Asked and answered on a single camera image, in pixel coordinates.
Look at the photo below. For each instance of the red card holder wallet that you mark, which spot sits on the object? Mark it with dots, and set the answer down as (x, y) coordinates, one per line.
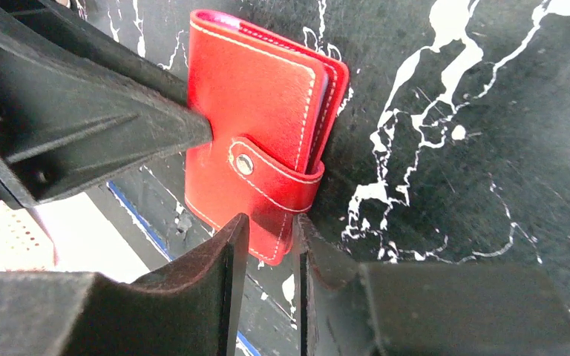
(271, 104)

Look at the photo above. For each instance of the pink perforated basket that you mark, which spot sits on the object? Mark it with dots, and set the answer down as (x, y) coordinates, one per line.
(24, 246)

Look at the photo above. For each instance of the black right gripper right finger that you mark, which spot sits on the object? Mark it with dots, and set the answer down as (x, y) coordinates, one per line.
(346, 307)

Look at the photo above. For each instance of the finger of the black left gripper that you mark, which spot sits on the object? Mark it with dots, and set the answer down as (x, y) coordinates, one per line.
(64, 27)
(67, 123)

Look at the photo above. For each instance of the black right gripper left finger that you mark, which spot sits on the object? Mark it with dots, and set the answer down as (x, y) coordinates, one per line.
(190, 306)

